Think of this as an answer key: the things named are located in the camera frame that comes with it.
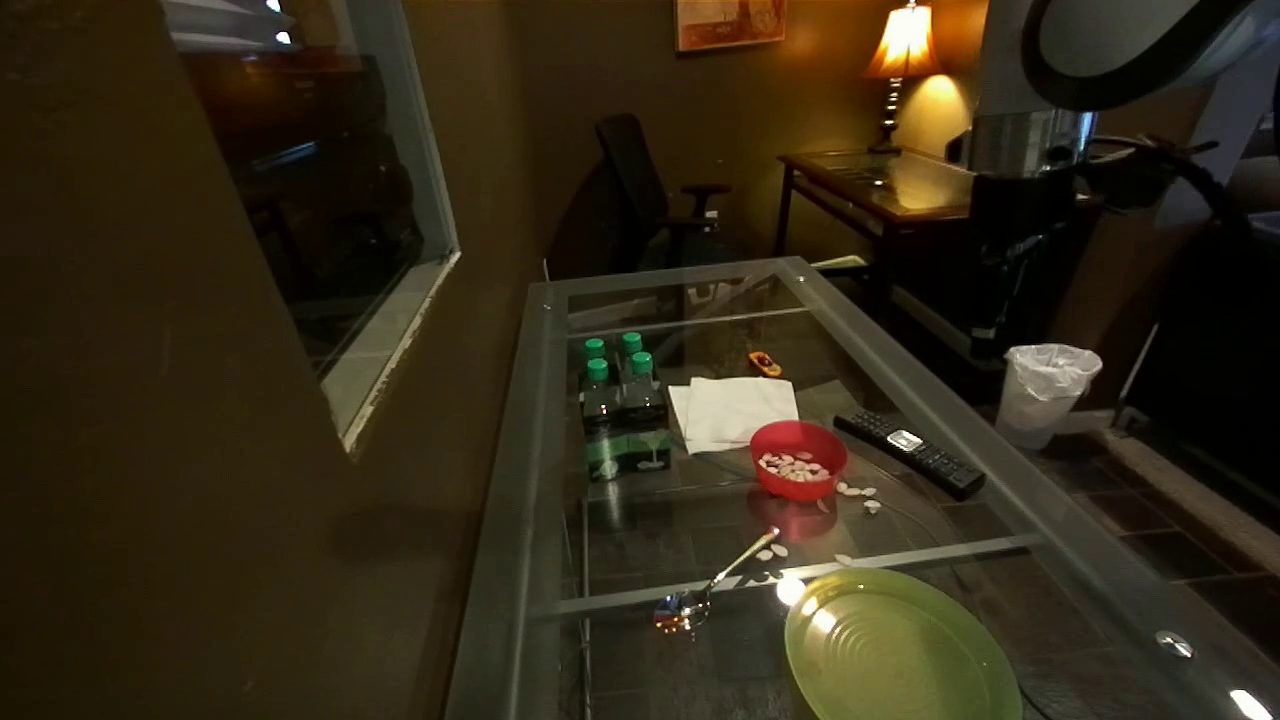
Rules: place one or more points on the green plastic plate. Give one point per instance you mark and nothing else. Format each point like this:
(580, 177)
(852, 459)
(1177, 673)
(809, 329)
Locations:
(902, 652)

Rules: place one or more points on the dark wooden desk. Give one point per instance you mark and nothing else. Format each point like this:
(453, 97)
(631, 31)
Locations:
(904, 200)

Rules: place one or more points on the trash can with white bag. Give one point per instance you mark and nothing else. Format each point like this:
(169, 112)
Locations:
(1044, 390)

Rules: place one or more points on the framed wall picture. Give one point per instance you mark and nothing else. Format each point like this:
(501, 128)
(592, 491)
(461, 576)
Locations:
(724, 22)

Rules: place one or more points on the lit table lamp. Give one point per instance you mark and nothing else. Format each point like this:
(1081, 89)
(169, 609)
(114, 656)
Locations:
(902, 42)

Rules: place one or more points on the glass table metal frame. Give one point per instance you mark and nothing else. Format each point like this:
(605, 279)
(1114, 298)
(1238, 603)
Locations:
(521, 532)

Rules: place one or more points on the white framed window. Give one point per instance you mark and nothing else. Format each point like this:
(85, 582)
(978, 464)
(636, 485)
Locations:
(402, 305)

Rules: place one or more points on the red bowl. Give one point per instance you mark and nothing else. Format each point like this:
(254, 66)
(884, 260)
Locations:
(799, 463)

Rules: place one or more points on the green capped dark bottle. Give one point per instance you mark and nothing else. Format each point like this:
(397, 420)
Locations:
(601, 387)
(633, 341)
(640, 387)
(592, 350)

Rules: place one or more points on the black office chair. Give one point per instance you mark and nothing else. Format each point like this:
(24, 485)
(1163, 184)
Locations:
(633, 182)

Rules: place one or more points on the small colourful trinket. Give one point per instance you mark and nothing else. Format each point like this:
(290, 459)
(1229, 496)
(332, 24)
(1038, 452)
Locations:
(679, 617)

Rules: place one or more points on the white paper napkin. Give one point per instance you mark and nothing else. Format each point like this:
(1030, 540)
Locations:
(728, 411)

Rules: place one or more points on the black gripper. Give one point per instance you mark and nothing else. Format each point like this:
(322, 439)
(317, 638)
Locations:
(1027, 213)

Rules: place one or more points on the black remote control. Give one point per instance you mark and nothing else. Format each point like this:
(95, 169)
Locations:
(912, 452)

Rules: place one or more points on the small orange object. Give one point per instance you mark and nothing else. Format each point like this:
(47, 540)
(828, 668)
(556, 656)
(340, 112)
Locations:
(764, 363)

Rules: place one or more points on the small white crumbs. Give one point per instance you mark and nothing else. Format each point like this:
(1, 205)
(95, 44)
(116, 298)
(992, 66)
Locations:
(859, 494)

